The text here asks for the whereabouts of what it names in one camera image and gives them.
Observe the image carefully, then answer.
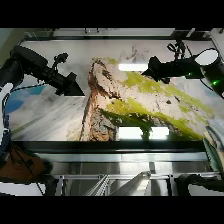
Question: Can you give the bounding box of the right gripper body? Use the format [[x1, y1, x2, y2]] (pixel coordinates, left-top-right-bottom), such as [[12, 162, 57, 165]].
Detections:
[[141, 55, 175, 84]]

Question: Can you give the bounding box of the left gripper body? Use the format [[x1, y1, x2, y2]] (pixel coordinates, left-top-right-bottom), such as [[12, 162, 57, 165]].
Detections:
[[52, 72, 86, 98]]

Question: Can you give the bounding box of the brown garment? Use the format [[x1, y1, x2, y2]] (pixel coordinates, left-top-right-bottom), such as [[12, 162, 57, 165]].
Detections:
[[0, 144, 52, 184]]

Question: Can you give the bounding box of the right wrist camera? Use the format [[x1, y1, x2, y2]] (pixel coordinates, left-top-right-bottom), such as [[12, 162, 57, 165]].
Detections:
[[166, 39, 188, 62]]

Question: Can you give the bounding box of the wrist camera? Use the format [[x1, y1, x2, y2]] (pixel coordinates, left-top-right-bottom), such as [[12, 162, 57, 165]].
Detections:
[[166, 39, 188, 62], [50, 52, 70, 72]]

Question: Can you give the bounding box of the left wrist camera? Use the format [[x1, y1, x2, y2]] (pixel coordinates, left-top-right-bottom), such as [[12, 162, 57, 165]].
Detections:
[[50, 52, 70, 72]]

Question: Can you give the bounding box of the black cable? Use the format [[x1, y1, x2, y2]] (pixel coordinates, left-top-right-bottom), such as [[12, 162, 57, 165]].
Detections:
[[11, 146, 46, 197]]

